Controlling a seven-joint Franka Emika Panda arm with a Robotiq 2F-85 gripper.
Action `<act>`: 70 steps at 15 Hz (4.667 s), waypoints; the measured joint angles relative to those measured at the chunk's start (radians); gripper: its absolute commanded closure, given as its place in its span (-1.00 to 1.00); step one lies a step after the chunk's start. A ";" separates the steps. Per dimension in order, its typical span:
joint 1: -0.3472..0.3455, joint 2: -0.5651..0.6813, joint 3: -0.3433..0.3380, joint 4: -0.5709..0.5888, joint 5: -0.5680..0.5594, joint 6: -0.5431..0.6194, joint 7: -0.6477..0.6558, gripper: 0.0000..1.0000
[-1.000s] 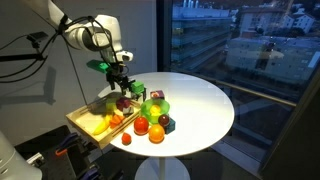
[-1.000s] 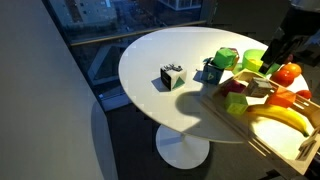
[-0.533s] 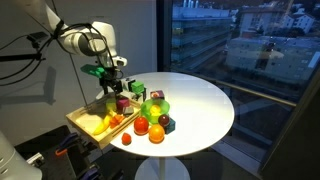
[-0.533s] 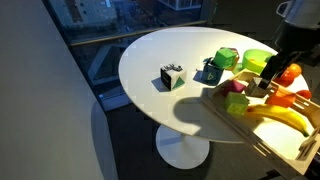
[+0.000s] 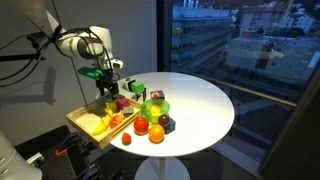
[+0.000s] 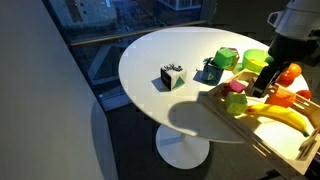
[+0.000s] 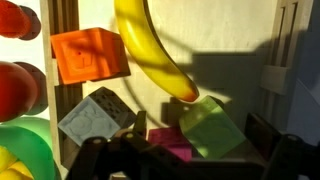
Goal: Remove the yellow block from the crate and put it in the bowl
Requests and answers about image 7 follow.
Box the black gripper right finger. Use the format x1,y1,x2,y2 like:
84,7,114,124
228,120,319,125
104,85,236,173
193,113,320,180

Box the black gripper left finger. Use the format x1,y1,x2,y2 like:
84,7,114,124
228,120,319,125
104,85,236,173
64,110,188,180

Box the yellow block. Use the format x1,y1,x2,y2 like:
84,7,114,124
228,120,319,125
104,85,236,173
179,95,247,160

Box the gray block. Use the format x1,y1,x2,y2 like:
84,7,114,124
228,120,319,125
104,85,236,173
57,86,137,148

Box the pink block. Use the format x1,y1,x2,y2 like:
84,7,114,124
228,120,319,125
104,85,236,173
148,126,193,163

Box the green plastic bowl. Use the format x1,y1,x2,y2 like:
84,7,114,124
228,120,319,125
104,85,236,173
0,116,62,180

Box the orange block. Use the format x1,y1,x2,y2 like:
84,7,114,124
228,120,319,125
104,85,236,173
50,27,131,86

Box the wooden crate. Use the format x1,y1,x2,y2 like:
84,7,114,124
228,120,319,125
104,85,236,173
39,0,314,180

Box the red toy apple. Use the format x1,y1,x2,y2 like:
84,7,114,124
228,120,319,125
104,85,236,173
0,61,38,123

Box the yellow toy banana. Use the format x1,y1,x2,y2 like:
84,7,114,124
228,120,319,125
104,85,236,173
114,0,200,103

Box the small red toy fruit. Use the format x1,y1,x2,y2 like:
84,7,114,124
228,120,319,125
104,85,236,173
0,0,32,38

